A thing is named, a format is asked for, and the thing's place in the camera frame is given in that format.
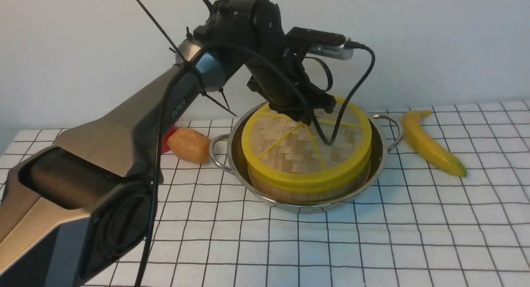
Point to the white checkered tablecloth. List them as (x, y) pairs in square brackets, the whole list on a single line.
[(414, 227)]

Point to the yellow banana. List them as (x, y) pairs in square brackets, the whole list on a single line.
[(427, 147)]

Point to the yellow bamboo steamer basket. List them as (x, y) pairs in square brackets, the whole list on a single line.
[(311, 188)]

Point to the stainless steel pot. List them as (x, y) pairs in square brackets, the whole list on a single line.
[(237, 165)]

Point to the yellow woven bamboo steamer lid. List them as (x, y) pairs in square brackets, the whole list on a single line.
[(277, 146)]

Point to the brown potato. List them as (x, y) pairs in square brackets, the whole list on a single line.
[(190, 145)]

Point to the red bell pepper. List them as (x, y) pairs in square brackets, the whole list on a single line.
[(164, 143)]

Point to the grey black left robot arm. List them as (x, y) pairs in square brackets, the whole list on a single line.
[(71, 210)]

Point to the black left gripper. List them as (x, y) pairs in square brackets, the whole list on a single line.
[(287, 87)]

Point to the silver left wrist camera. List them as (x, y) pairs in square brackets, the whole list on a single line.
[(309, 41)]

